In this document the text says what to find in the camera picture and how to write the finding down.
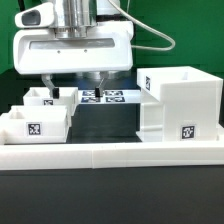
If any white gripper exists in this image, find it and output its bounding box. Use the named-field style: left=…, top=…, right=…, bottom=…
left=13, top=1, right=134, bottom=98

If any white drawer box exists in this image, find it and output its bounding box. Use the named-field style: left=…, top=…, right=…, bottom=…
left=23, top=87, right=78, bottom=116
left=0, top=106, right=70, bottom=144

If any white drawer cabinet frame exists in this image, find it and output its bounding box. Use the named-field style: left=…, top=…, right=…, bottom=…
left=137, top=66, right=223, bottom=142

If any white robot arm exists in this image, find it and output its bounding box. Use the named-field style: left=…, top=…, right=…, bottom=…
left=13, top=0, right=133, bottom=98

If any white fiducial marker sheet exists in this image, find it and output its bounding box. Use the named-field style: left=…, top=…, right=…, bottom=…
left=78, top=90, right=140, bottom=104

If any white U-shaped border fence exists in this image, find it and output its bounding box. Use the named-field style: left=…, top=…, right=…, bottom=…
left=0, top=123, right=224, bottom=171

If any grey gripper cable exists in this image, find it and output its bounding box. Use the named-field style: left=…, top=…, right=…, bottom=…
left=109, top=0, right=176, bottom=52

